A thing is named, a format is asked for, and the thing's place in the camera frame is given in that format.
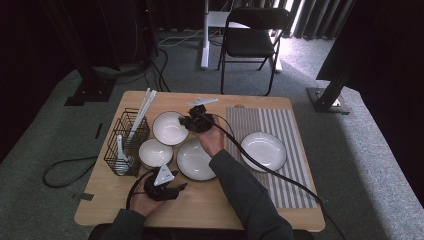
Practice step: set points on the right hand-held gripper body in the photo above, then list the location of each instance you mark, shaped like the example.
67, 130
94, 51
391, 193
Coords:
200, 121

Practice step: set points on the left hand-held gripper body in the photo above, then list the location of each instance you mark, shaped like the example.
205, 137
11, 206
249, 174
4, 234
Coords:
160, 190

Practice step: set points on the white bowl with dark rim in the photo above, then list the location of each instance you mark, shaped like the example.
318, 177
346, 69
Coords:
155, 154
168, 130

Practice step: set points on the white plate with dark rim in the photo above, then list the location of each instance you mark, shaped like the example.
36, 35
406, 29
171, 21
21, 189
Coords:
193, 161
263, 151

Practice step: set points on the person's left hand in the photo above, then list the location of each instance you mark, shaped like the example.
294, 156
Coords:
143, 203

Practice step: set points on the person's right hand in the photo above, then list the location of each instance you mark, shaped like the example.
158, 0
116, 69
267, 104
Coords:
213, 141

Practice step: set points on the white ceramic spoon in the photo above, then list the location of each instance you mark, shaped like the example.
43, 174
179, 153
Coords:
119, 150

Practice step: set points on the grey tape piece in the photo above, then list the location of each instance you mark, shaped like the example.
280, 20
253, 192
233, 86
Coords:
87, 196
322, 200

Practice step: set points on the black tape strip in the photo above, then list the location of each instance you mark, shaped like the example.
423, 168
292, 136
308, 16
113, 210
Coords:
98, 130

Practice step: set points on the black folding chair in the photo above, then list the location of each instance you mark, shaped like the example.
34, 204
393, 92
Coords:
250, 43

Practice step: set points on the grey striped placemat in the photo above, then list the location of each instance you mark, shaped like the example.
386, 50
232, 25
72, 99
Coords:
293, 133

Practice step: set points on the black metal stand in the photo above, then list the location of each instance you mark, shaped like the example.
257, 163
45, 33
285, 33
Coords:
328, 96
90, 90

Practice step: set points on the grey curtain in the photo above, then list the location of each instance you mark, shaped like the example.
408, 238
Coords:
316, 16

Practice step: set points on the black curtain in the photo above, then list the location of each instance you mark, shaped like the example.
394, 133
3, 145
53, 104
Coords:
383, 50
20, 66

